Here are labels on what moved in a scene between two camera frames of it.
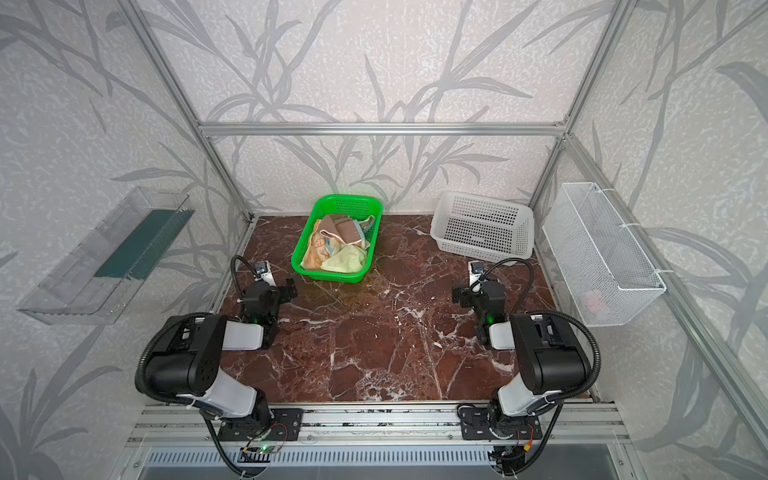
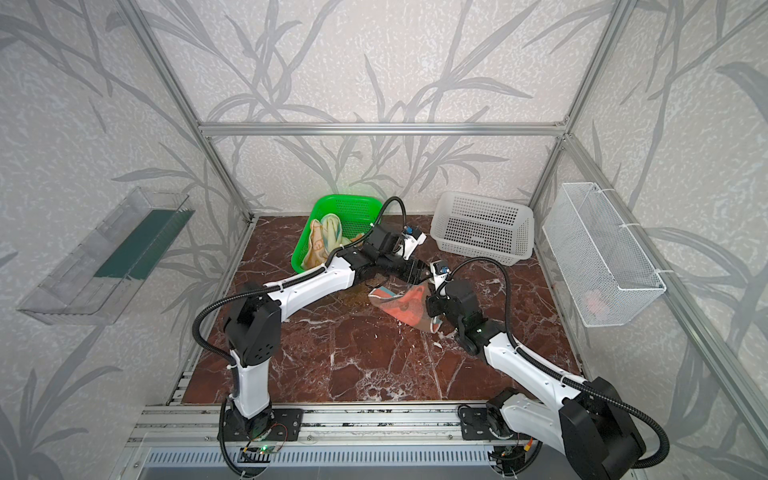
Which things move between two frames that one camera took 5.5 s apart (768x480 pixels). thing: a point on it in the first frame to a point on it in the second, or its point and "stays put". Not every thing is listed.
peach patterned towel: x=320 y=247 stays put
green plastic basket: x=347 y=205 stays put
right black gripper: x=466 y=295 to x=435 y=297
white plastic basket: x=488 y=228 stays put
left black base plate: x=281 y=424 stays put
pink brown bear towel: x=348 y=229 to x=409 y=304
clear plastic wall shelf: x=92 y=284 stays put
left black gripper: x=279 y=294 to x=411 y=264
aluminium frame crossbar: x=386 y=128 stays put
